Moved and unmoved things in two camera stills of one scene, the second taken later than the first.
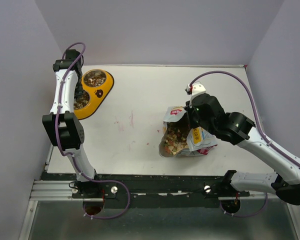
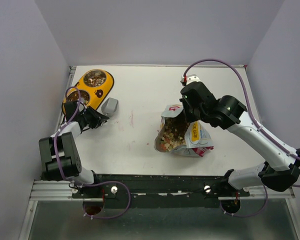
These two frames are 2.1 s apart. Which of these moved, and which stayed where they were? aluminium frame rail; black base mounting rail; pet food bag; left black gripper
Moved: left black gripper
Stayed: pet food bag; aluminium frame rail; black base mounting rail
